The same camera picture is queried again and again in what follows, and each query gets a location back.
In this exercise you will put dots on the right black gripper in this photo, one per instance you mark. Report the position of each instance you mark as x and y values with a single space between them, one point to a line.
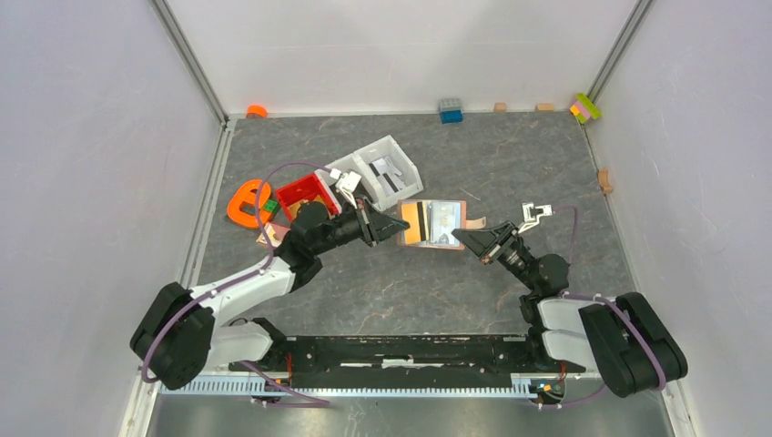
483 241

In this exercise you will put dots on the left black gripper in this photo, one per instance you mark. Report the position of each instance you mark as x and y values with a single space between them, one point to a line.
376 226

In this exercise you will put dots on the gold striped credit card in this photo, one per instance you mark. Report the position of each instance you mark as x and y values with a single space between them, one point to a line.
414 213

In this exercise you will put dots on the tan leather card holder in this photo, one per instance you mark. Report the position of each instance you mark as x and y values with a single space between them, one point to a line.
466 223

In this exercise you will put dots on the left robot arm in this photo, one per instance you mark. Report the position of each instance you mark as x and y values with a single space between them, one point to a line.
185 331

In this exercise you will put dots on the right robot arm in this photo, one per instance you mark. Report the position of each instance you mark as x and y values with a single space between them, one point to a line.
622 338

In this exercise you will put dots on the pink square card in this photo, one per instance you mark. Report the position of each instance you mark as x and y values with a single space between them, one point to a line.
272 234

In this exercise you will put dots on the white far plastic bin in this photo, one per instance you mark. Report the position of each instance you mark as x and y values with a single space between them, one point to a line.
387 146

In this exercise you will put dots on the white plastic bin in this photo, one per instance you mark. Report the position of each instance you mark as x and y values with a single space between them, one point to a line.
387 146
341 166

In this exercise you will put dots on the white middle plastic bin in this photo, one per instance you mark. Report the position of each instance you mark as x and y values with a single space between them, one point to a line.
341 166

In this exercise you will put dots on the red plastic bin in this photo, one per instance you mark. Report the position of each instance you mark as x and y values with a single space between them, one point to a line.
312 188

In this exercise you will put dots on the tan item in red bin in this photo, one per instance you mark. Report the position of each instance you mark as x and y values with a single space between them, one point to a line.
294 209

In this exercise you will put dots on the small green block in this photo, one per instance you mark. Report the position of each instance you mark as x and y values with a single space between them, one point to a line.
270 206

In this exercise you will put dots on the blue grey toy block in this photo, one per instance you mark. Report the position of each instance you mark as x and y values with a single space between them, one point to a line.
450 110

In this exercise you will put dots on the curved wooden piece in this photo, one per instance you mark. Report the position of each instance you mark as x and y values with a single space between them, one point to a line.
604 181

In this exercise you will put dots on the orange tape dispenser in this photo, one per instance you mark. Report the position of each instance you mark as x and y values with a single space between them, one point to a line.
244 208

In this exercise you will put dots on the green pink toy block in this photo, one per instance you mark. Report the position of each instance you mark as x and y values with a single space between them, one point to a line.
584 110

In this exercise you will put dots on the orange round cap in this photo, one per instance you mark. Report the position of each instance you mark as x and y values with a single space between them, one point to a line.
256 111

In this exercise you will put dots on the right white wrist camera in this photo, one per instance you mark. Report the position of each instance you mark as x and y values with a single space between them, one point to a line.
532 215

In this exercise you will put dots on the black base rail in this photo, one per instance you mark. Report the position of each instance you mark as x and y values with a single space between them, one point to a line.
408 362

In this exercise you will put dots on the light blue cable comb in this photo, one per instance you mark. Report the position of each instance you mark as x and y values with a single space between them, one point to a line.
255 387

